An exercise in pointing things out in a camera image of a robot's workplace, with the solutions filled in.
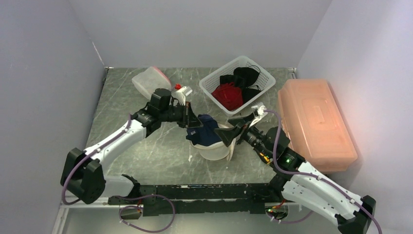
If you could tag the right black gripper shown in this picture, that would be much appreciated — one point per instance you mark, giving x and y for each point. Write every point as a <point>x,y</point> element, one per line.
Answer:
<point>228,134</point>

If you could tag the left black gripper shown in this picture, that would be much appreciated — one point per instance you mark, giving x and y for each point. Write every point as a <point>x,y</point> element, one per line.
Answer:
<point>188,118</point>

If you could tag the navy blue bra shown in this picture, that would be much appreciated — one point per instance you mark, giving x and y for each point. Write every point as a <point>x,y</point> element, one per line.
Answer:
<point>205,135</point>

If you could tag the white mesh laundry bag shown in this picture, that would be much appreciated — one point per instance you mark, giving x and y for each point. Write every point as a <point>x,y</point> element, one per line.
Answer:
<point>215,151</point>

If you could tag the red bra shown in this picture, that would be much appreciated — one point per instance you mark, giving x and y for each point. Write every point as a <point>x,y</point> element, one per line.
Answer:
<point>229,96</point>

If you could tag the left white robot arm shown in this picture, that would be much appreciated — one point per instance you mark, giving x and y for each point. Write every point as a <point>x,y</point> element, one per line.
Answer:
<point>83,176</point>

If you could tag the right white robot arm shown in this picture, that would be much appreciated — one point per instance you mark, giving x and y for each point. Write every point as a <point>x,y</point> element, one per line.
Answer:
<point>297,180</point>

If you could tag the black bra in basket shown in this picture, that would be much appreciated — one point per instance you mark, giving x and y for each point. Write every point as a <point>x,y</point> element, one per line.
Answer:
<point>244,78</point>

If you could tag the black yellow short screwdriver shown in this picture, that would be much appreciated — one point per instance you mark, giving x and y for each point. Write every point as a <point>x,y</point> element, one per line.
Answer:
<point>264,158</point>

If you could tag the white plastic basket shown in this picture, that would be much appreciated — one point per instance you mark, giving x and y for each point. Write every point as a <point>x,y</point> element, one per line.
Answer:
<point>209,83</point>

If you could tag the orange translucent storage box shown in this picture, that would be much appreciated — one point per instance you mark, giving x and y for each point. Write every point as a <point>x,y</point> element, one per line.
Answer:
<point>312,121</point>

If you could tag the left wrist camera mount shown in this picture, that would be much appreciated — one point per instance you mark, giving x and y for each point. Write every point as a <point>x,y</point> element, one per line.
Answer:
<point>181,93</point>

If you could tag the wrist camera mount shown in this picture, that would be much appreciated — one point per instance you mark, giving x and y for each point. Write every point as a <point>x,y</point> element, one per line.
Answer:
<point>259,112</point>
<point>181,93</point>

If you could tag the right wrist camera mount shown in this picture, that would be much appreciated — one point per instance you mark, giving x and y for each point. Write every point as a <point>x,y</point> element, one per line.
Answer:
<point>259,112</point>

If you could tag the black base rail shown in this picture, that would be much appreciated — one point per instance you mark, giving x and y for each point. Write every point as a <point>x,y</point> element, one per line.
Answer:
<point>254,198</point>

